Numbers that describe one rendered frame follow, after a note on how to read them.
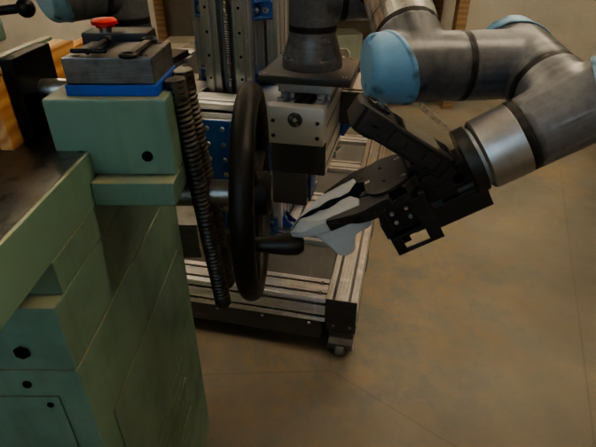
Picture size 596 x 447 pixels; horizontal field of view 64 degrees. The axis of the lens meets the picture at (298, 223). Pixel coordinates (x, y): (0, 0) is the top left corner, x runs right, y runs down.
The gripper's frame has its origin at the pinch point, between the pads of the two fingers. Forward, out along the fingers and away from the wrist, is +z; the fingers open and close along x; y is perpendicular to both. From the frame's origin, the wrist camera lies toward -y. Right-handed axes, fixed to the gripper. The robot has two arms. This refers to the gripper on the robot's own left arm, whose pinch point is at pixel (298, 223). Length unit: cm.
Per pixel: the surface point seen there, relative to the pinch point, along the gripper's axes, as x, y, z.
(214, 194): 9.6, -4.2, 10.4
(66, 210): -3.7, -15.0, 18.6
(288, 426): 33, 71, 44
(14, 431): -10.9, 2.7, 40.3
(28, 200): -7.2, -18.3, 18.2
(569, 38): 358, 147, -163
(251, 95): 8.8, -13.0, -1.2
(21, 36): 336, -71, 207
